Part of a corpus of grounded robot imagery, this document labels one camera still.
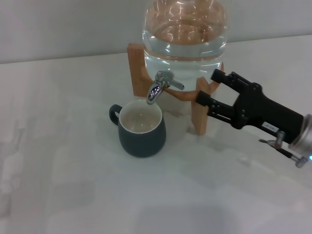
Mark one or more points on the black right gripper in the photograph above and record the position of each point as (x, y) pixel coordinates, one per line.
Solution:
(263, 109)

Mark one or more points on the black ceramic cup white inside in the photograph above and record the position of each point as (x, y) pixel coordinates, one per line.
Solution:
(143, 143)

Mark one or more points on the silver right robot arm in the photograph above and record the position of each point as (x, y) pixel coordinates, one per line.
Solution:
(304, 139)

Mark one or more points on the chrome faucet with lever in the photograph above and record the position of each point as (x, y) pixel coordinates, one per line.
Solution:
(154, 93)

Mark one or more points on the clear glass water dispenser jar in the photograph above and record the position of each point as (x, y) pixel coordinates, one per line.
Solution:
(185, 48)

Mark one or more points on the wooden dispenser stand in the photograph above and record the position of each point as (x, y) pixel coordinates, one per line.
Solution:
(139, 73)

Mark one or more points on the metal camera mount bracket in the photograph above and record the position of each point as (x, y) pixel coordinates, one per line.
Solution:
(280, 139)

